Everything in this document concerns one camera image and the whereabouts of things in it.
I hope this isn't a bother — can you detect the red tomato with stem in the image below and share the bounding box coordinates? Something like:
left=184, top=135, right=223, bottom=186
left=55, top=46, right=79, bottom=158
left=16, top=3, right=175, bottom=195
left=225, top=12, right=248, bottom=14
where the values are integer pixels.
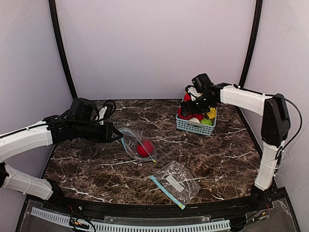
left=137, top=140, right=154, bottom=157

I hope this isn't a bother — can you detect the clear zip bag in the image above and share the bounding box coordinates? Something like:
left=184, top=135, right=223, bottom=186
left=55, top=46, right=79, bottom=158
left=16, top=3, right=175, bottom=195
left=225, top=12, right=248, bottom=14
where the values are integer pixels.
left=120, top=128, right=157, bottom=163
left=150, top=161, right=200, bottom=210

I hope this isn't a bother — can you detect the black frame post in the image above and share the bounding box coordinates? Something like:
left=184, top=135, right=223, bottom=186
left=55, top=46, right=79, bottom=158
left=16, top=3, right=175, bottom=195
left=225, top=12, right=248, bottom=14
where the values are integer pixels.
left=239, top=0, right=263, bottom=87
left=48, top=0, right=78, bottom=99

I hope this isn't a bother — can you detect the black front table rail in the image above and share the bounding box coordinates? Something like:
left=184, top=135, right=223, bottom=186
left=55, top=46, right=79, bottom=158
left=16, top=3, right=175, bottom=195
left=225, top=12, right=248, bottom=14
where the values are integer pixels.
left=43, top=186, right=271, bottom=227

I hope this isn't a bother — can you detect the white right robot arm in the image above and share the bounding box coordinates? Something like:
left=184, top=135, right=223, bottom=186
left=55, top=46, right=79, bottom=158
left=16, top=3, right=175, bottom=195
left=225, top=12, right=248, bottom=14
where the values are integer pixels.
left=180, top=73, right=291, bottom=210

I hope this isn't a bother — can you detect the white slotted cable duct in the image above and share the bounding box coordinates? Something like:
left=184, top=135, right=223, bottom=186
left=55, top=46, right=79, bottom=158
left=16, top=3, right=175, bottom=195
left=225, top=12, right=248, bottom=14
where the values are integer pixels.
left=30, top=207, right=231, bottom=232

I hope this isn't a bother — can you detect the light blue plastic basket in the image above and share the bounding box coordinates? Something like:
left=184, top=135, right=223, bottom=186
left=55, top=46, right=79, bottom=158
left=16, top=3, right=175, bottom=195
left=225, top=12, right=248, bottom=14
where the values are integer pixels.
left=176, top=108, right=217, bottom=136

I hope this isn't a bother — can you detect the white garlic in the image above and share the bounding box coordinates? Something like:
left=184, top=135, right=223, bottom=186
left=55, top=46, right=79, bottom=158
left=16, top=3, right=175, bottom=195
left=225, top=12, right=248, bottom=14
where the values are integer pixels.
left=188, top=117, right=200, bottom=124

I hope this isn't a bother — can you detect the yellow lemon right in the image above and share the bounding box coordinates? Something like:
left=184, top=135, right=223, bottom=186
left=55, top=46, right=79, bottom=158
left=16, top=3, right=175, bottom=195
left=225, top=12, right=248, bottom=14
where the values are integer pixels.
left=207, top=108, right=216, bottom=120

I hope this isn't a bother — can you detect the red wrinkled fruit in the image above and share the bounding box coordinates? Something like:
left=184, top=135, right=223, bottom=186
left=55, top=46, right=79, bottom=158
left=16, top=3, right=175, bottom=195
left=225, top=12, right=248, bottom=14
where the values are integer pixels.
left=177, top=108, right=191, bottom=120

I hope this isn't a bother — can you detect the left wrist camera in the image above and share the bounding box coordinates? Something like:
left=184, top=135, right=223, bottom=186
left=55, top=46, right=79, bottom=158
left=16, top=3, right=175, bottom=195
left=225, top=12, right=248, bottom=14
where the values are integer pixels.
left=98, top=100, right=116, bottom=125

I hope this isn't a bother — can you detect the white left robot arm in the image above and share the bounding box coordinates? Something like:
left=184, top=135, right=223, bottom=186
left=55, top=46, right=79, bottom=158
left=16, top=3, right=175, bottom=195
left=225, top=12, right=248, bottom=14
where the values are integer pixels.
left=0, top=98, right=123, bottom=201

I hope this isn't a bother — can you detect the red apple back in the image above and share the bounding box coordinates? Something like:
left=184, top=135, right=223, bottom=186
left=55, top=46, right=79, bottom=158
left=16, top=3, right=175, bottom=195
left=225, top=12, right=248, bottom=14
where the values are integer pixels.
left=183, top=93, right=192, bottom=102

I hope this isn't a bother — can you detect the green lime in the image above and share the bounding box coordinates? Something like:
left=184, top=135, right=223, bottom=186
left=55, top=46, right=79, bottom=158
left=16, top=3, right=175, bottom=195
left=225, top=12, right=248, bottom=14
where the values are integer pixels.
left=200, top=118, right=212, bottom=126

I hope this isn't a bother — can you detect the black left frame post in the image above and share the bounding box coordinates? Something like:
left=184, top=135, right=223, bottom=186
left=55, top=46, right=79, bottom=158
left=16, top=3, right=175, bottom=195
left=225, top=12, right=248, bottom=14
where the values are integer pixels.
left=48, top=0, right=78, bottom=99

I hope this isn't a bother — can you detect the black right frame post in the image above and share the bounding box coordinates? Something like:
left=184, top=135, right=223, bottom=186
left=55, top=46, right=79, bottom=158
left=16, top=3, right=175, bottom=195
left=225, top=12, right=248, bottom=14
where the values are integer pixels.
left=239, top=0, right=263, bottom=87

